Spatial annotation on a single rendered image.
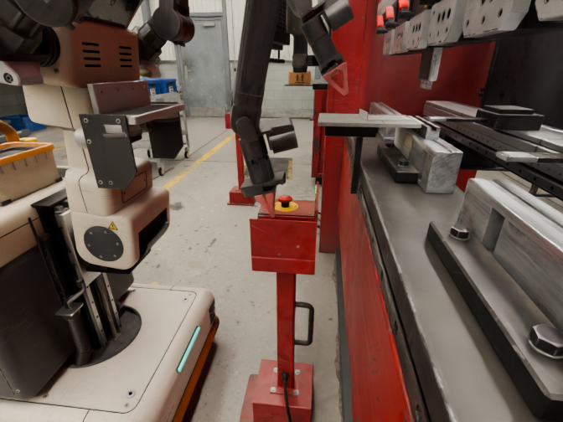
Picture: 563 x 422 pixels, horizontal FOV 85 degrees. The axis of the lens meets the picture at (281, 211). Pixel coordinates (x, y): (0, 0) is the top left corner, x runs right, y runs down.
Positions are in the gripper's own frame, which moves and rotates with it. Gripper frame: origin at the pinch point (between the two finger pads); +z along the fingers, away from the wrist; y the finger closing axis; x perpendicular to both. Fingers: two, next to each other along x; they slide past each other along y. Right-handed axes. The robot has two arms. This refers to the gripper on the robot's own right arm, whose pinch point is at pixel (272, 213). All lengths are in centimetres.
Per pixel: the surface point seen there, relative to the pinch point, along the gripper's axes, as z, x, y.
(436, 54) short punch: -25, 19, 46
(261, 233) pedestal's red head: 2.4, -5.0, -2.7
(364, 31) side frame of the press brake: -40, 109, 43
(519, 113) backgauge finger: -7, 19, 65
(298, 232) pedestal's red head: 3.8, -5.1, 6.0
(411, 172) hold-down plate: -1.6, 4.9, 34.5
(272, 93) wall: 0, 715, -95
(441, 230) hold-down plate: -2.9, -25.1, 30.8
